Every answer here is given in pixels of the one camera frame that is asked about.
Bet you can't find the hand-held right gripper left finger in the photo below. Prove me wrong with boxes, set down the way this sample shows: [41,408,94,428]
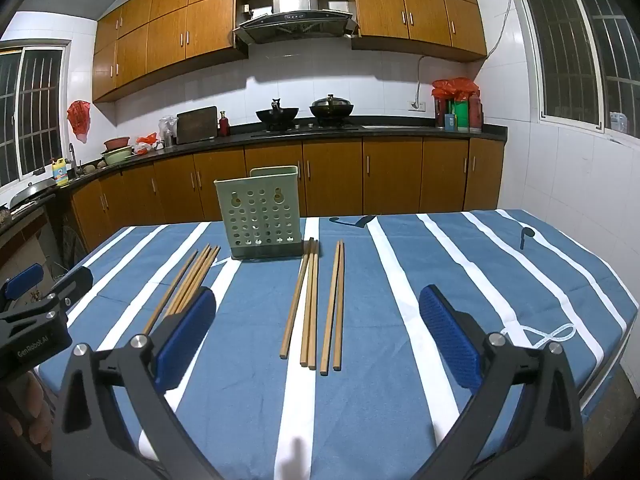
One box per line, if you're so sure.
[50,286,221,480]

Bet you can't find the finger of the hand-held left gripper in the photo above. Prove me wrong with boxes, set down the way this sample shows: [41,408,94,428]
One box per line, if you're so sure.
[0,266,94,325]
[0,264,45,307]

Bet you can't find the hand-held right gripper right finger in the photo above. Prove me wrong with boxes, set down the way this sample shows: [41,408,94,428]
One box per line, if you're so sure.
[419,284,586,480]

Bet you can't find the wooden chopstick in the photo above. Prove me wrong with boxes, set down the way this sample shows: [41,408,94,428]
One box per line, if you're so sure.
[320,240,343,376]
[143,251,200,335]
[299,238,317,366]
[172,246,217,313]
[279,236,313,360]
[179,246,221,311]
[333,241,346,372]
[308,239,320,370]
[165,244,211,317]

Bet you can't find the green perforated utensil holder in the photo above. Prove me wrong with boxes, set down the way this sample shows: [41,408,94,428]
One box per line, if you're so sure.
[214,166,304,262]

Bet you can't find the person's left hand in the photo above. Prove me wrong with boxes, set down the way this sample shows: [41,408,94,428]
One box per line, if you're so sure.
[0,367,55,453]

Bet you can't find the metal pan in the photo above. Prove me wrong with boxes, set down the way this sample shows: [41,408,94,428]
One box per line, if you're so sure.
[10,182,57,208]

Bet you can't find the blue white striped tablecloth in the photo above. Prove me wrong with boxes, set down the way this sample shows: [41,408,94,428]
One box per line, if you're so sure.
[35,208,640,480]

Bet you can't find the yellow detergent bottle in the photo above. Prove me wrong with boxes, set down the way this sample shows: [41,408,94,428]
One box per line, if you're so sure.
[50,157,71,187]

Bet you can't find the green basin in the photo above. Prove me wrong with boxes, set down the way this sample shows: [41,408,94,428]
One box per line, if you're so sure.
[101,146,135,166]

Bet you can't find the red hanging plastic bag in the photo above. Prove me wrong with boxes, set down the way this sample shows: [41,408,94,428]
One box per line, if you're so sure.
[67,100,92,143]

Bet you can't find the clear plastic bag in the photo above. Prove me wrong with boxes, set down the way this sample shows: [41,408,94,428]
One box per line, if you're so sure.
[159,115,179,148]

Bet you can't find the wooden lower kitchen cabinets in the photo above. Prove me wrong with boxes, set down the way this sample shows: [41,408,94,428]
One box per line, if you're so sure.
[70,137,506,256]

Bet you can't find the wooden kitchen cabinets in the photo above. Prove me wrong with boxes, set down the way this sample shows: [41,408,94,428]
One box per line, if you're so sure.
[92,0,488,103]
[70,137,506,256]

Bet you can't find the dark cutting board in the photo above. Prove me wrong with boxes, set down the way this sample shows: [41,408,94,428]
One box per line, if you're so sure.
[176,106,219,145]

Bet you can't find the black kitchen countertop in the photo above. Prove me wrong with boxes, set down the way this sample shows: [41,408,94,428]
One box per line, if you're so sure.
[0,122,508,221]

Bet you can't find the black open wok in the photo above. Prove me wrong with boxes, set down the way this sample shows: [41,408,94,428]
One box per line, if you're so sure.
[256,99,301,125]

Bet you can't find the black gas stove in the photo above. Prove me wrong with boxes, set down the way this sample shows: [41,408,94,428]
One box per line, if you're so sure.
[250,119,361,134]

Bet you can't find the wooden upper kitchen cabinets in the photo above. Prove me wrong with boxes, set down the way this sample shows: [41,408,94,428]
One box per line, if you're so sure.
[92,0,488,103]

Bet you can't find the black wok with lid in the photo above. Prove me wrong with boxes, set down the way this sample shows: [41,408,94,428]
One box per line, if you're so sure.
[309,94,355,120]

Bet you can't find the steel range hood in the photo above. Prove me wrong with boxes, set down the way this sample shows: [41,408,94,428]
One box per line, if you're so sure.
[232,0,360,46]

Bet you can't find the barred window with grey frame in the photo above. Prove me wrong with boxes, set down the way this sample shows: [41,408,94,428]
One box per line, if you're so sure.
[0,40,71,191]

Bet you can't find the white wall cable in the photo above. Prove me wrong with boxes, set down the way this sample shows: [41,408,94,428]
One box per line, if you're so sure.
[416,0,521,106]

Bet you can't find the barred window with white frame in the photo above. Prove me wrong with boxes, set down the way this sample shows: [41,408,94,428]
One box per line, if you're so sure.
[505,0,640,136]

